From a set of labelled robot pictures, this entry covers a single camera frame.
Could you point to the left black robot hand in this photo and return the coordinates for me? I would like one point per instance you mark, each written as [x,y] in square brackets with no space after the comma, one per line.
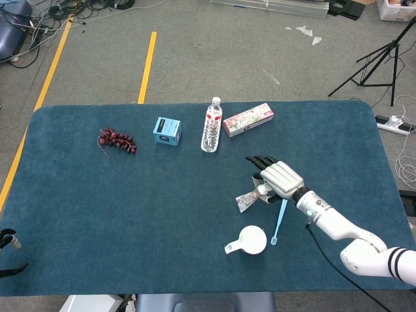
[8,231]

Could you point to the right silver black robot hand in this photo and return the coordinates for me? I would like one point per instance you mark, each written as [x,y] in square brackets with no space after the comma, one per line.
[282,178]

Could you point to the light blue toothbrush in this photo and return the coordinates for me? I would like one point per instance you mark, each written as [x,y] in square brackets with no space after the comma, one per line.
[280,217]

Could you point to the floral toothpaste tube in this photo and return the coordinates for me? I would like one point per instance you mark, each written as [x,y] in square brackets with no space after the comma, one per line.
[247,200]

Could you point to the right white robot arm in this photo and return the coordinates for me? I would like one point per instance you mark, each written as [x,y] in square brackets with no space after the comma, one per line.
[334,221]

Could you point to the floral pink box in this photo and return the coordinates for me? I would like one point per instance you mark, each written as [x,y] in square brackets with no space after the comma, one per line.
[247,120]

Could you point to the white panel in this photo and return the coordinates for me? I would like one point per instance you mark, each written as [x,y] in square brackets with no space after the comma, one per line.
[91,304]

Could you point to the light blue speaker box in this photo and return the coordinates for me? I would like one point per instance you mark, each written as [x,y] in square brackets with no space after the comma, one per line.
[165,130]

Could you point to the clear plastic water bottle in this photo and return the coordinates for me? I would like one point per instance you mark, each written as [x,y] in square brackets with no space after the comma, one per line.
[211,136]

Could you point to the blue table mat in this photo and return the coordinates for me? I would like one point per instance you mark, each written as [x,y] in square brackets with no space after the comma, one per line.
[97,211]

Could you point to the white power strip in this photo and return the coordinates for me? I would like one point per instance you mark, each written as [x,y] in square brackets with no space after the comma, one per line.
[386,125]

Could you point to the black floor plate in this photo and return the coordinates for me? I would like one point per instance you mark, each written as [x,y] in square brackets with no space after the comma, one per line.
[409,194]

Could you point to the red grape bunch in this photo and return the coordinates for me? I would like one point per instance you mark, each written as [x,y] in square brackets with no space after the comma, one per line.
[117,139]

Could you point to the black tripod stand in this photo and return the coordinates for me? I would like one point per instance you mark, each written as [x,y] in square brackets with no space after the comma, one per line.
[395,48]

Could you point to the blue grey machine base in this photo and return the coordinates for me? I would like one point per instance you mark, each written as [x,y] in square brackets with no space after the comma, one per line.
[9,35]

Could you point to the white plastic basket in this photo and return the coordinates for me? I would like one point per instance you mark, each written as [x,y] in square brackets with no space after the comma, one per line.
[386,13]

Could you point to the aluminium profile rail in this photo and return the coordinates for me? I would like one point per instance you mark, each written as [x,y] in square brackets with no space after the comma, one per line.
[292,8]

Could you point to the black metal bracket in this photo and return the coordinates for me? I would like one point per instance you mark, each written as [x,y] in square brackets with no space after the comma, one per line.
[347,11]

